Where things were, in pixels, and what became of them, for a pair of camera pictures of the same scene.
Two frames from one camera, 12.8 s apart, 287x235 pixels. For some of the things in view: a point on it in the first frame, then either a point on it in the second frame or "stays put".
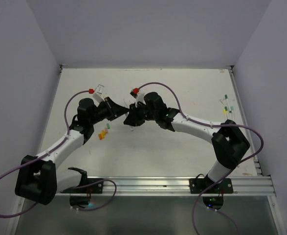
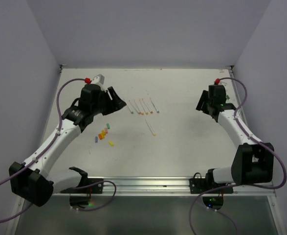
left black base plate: [97, 188] stays put
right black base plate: [198, 185] stays put
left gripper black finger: [116, 110] to [118, 103]
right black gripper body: [143, 113] to [209, 103]
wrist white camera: [138, 97] to [217, 81]
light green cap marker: [125, 103] stays put
